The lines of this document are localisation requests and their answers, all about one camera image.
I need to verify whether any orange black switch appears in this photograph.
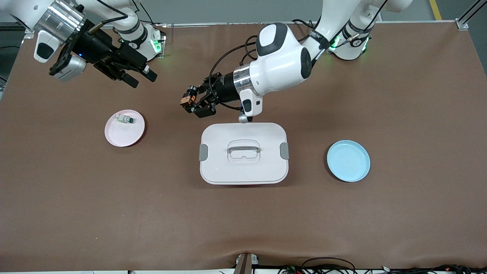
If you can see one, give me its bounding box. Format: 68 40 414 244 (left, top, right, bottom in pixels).
180 89 197 108

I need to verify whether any pink round plate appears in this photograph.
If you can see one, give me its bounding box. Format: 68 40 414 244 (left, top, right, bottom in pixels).
104 109 146 148

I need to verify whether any clear acrylic edge strip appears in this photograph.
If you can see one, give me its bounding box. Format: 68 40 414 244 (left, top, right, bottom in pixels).
156 21 457 29

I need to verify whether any white lidded container box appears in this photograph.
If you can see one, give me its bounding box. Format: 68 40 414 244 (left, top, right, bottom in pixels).
199 122 290 185

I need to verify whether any brown table mat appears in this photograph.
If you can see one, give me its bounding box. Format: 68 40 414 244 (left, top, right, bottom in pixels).
0 22 487 272

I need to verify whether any blue round plate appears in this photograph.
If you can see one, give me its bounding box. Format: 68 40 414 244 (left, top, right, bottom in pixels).
326 140 371 183

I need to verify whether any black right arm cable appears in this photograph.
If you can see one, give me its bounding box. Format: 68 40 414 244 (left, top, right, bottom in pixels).
92 0 132 32

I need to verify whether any black right base cable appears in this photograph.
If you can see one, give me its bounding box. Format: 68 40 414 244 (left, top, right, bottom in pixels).
140 4 156 25

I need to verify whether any black base cable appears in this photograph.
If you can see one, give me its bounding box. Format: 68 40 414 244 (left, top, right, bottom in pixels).
291 19 324 38
140 4 156 25

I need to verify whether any aluminium frame post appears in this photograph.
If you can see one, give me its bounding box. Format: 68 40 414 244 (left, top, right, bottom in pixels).
0 15 38 41
456 0 487 30

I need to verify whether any black left base cable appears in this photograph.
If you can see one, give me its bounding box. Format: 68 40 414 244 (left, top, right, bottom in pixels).
291 19 324 38

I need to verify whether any metal table edge bracket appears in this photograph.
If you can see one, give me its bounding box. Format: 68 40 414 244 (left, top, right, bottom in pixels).
233 252 260 274

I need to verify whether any black cable loop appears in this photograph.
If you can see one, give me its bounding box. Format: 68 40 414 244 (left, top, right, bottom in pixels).
301 257 357 274

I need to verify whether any black cable bundle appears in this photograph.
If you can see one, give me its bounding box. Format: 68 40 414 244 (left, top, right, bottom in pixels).
380 264 487 274

